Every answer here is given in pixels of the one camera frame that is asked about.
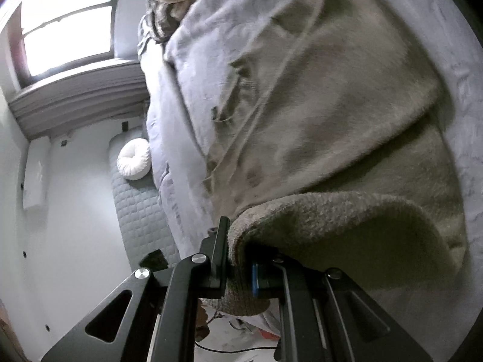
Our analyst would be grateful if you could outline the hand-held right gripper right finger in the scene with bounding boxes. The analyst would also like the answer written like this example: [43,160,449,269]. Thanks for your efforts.
[251,252,434,362]

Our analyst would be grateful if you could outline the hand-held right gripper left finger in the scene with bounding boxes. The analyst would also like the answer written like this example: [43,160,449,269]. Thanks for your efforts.
[41,217,231,362]

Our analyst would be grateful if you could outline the olive knit sweater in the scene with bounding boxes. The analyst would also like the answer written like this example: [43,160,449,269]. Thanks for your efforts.
[204,0,466,317]

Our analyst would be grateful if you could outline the white papers on floor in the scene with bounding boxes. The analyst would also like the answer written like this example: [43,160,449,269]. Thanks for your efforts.
[226,302,282,342]

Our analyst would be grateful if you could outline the grey quilted mattress pad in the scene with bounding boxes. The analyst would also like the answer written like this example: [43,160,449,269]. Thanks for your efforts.
[109,127,182,269]

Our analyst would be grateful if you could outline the white round pillow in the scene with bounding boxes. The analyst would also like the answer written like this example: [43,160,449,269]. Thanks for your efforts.
[117,138,152,180]

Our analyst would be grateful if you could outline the lavender grey blanket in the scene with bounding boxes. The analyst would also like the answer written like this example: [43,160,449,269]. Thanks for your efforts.
[145,0,483,351]

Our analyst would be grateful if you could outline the beige striped cloth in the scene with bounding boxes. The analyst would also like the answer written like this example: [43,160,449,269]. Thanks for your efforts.
[138,0,212,58]

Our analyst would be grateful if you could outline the window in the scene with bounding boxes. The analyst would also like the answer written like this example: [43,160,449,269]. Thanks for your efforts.
[11,0,121,80]

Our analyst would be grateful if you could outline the black cable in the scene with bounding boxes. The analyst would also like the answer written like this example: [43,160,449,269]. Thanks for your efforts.
[195,341,280,354]

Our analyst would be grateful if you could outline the white wall box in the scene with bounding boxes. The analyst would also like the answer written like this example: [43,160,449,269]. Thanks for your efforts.
[22,136,52,211]

